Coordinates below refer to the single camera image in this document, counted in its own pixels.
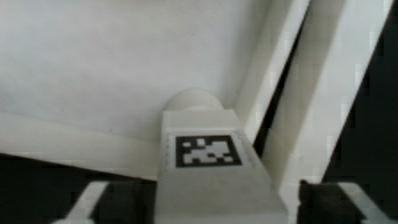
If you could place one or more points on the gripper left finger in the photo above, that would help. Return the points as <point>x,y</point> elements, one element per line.
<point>116,202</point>

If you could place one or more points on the white square table top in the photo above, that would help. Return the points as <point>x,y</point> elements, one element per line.
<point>101,56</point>

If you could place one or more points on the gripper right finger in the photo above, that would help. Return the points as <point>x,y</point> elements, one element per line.
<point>336,204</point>

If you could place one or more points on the white table leg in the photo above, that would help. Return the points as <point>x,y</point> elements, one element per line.
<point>215,189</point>

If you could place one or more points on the white u-shaped obstacle fence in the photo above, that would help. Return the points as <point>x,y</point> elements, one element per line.
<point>336,46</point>

